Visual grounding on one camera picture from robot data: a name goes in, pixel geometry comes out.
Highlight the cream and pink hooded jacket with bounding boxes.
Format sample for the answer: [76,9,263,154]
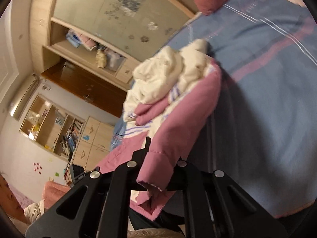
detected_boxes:
[98,39,221,221]

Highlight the pink fuzzy cloth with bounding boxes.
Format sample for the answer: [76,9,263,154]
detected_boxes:
[42,181,70,209]

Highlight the wooden bookshelf with books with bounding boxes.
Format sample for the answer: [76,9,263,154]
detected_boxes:
[19,95,85,162]

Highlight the light wood wardrobe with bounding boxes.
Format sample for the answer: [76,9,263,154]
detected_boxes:
[30,0,198,90]

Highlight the folded clothes on shelf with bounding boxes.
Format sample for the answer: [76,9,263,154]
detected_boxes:
[66,29,98,51]

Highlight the yellow knitted cloth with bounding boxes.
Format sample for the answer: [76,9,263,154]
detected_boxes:
[96,49,107,68]

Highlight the blue striped bed sheet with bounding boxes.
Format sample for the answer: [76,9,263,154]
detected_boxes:
[110,0,317,219]

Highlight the clear plastic storage box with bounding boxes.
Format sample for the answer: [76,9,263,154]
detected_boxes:
[106,51,125,71]

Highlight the brown wooden door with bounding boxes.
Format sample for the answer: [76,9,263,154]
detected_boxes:
[41,60,126,118]

